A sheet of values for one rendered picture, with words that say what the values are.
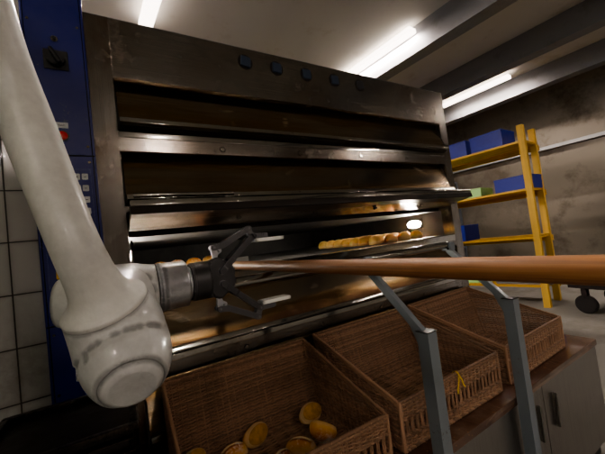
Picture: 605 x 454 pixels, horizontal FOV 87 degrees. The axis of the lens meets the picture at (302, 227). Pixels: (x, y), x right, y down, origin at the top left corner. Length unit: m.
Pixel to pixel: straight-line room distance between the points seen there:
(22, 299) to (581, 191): 7.50
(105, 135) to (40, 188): 0.82
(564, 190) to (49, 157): 7.50
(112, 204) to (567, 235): 7.31
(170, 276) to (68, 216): 0.23
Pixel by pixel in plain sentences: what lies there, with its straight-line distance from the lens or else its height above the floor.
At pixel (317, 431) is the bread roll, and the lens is 1.23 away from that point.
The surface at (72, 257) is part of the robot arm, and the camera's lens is 0.45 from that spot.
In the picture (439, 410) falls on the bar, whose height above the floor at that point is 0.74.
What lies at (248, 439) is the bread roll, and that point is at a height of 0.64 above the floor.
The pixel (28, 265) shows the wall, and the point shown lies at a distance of 1.22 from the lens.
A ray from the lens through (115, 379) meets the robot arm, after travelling 0.44.
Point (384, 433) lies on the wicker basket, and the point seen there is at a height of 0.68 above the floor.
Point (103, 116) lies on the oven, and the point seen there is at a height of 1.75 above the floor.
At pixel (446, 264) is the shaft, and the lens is 0.47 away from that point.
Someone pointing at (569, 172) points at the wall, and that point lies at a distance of 7.59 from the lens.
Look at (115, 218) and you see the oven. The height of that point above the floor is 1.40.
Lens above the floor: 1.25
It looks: 3 degrees up
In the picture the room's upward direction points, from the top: 7 degrees counter-clockwise
